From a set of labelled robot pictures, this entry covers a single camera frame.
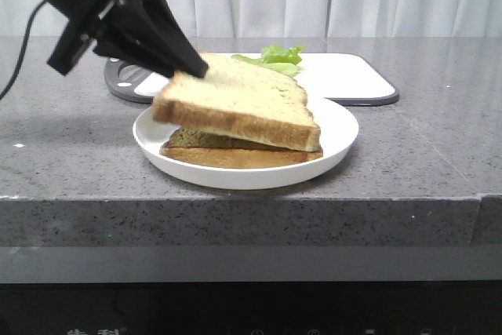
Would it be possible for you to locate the black appliance front panel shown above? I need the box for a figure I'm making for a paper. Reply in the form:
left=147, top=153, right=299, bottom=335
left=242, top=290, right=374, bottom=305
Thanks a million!
left=1, top=281, right=501, bottom=334

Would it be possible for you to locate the white cutting board black handle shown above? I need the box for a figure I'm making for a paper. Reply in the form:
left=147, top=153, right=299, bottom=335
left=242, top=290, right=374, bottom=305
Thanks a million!
left=104, top=53, right=400, bottom=107

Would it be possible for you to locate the bread slice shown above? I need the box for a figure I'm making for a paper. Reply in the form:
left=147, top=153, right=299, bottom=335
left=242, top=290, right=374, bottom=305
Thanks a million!
left=159, top=128, right=323, bottom=169
left=152, top=53, right=321, bottom=152

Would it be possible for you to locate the white round plate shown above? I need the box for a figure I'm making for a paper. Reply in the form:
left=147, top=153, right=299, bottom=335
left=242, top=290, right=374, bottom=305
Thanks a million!
left=133, top=97, right=359, bottom=190

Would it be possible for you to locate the black cable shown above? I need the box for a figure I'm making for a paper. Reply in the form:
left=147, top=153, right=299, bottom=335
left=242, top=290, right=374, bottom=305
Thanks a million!
left=0, top=0, right=48, bottom=101

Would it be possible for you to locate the green lettuce leaf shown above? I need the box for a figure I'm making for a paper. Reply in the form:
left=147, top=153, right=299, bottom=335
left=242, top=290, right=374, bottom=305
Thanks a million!
left=231, top=45, right=304, bottom=78

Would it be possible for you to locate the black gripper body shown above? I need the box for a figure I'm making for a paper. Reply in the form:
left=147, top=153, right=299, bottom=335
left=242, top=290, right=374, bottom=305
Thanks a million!
left=48, top=0, right=140, bottom=75

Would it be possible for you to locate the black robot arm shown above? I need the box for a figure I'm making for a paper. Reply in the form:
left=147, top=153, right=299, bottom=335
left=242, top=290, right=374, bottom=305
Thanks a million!
left=46, top=0, right=209, bottom=78

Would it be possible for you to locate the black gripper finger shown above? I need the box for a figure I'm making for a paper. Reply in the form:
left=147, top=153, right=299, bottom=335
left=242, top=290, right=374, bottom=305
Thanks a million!
left=140, top=0, right=209, bottom=78
left=93, top=2, right=185, bottom=79

